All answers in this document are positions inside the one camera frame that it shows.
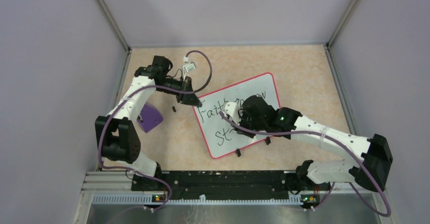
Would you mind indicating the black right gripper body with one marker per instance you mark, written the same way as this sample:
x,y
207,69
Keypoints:
x,y
246,121

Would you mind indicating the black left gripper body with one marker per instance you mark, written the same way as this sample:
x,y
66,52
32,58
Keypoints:
x,y
179,84

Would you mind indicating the purple wedge eraser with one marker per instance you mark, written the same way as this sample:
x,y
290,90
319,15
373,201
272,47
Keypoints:
x,y
149,117

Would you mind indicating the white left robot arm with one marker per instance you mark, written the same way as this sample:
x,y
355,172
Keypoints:
x,y
116,133

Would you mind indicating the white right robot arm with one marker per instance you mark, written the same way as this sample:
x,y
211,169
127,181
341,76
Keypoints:
x,y
364,160

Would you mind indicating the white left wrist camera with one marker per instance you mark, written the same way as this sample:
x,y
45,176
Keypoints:
x,y
187,67

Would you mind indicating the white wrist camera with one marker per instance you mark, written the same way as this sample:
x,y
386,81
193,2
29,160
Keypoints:
x,y
187,67
231,111

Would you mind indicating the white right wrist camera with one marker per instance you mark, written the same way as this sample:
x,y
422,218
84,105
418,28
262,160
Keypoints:
x,y
231,111

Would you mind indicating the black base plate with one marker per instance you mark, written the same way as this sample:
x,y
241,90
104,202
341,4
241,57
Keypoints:
x,y
227,185

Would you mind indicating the white cable duct rail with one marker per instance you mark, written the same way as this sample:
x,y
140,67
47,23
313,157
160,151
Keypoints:
x,y
148,199

